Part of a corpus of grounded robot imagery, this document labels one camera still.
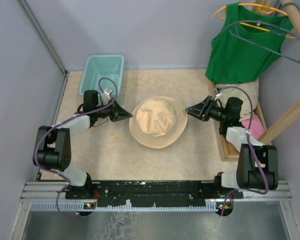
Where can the wooden rack pole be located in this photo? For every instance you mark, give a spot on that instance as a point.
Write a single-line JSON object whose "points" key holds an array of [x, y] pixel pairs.
{"points": [[293, 11]]}

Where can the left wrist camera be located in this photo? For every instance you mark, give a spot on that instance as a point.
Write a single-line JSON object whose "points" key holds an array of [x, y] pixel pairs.
{"points": [[107, 95]]}

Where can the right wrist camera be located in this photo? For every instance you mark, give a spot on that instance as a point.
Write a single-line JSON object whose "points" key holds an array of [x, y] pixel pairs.
{"points": [[218, 93]]}

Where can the green tank top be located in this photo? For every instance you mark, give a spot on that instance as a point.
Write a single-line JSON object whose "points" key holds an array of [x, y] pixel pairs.
{"points": [[246, 46]]}

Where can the beige bucket hat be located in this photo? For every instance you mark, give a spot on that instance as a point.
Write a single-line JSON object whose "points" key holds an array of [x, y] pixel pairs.
{"points": [[158, 121]]}

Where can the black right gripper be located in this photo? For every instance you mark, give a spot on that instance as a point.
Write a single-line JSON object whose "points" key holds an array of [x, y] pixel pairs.
{"points": [[197, 110]]}

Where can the wooden tray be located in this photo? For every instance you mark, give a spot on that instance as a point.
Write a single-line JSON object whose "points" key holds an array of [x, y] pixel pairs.
{"points": [[230, 153]]}

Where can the aluminium frame post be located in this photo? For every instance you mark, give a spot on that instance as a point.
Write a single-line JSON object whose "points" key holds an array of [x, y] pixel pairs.
{"points": [[43, 36]]}

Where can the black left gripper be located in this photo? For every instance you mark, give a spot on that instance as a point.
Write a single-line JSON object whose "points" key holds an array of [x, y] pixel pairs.
{"points": [[117, 112]]}

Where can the pink cloth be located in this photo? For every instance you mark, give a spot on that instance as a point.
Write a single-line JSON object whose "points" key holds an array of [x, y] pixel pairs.
{"points": [[256, 128]]}

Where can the slanted wooden beam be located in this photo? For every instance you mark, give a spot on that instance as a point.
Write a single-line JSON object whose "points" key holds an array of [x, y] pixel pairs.
{"points": [[287, 119]]}

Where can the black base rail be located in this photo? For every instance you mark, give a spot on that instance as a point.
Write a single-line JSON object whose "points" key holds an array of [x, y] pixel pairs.
{"points": [[114, 193]]}

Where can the light teal plastic bin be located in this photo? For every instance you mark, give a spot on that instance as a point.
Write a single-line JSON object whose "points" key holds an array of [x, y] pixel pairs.
{"points": [[103, 66]]}

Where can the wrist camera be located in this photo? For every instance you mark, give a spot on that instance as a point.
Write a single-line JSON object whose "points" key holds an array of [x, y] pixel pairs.
{"points": [[107, 95], [218, 93]]}

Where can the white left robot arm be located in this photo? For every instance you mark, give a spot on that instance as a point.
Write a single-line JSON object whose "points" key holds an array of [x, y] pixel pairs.
{"points": [[52, 151]]}

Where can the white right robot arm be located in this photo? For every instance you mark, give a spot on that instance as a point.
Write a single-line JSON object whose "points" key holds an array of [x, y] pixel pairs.
{"points": [[257, 167]]}

